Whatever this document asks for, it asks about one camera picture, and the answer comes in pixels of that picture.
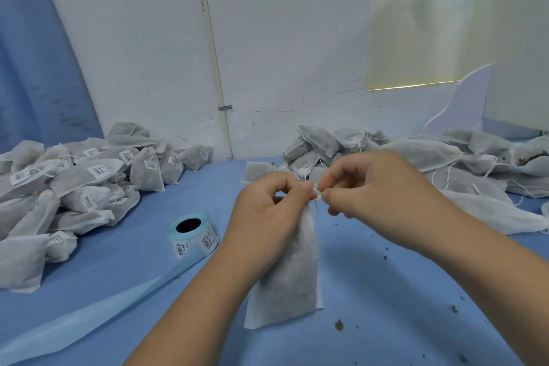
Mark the person's left hand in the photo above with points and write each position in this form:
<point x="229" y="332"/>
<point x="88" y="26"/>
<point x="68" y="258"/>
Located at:
<point x="262" y="224"/>

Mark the dried herb crumb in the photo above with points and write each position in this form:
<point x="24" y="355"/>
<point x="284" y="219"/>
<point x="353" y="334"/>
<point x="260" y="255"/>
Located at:
<point x="339" y="324"/>

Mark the person's right forearm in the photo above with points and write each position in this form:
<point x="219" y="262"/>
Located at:
<point x="506" y="293"/>

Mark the person's left forearm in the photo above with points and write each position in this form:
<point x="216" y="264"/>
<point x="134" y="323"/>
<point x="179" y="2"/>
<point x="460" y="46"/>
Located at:
<point x="180" y="327"/>

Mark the large beige panel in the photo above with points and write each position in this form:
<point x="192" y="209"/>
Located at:
<point x="519" y="35"/>

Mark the white drawstring pouch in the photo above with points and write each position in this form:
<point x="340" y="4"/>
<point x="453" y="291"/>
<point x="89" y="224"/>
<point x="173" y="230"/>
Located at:
<point x="287" y="280"/>

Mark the grey pipe clamp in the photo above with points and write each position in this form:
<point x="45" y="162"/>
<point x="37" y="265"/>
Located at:
<point x="225" y="107"/>

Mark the blue curtain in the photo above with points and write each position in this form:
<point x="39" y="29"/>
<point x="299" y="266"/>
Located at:
<point x="39" y="44"/>

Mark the person's right hand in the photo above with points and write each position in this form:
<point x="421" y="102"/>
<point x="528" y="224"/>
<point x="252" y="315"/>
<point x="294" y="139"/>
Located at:
<point x="386" y="198"/>

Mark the blue label roll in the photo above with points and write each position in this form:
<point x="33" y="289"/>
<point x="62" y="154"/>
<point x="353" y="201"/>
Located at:
<point x="190" y="234"/>

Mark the pile of labelled herb bags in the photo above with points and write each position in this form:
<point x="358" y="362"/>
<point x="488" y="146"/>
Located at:
<point x="81" y="194"/>

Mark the white curved board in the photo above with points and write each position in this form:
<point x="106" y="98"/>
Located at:
<point x="467" y="104"/>

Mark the white wall pipe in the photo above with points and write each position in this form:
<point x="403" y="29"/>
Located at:
<point x="214" y="44"/>

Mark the pile of unlabelled herb bags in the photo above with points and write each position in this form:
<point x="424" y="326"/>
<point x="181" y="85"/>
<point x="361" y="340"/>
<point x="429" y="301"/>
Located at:
<point x="420" y="168"/>

